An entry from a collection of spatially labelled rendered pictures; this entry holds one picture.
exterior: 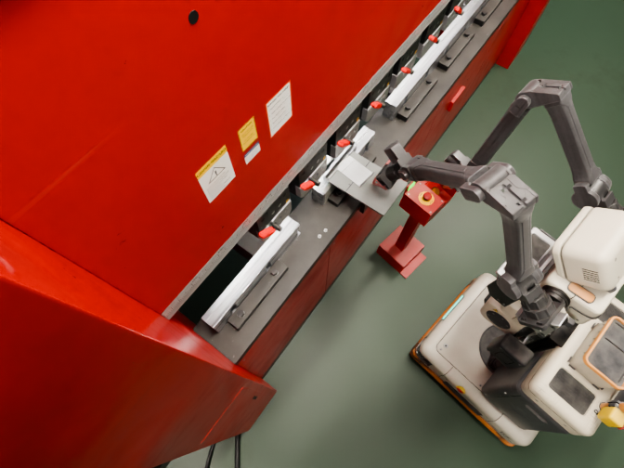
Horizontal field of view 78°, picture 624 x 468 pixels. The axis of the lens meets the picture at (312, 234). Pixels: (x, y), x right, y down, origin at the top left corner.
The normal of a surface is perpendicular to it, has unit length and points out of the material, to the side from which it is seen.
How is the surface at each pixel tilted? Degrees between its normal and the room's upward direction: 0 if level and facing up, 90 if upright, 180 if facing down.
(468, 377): 0
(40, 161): 90
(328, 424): 0
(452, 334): 0
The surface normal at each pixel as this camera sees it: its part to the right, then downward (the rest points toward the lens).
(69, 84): 0.81, 0.54
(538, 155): 0.00, -0.40
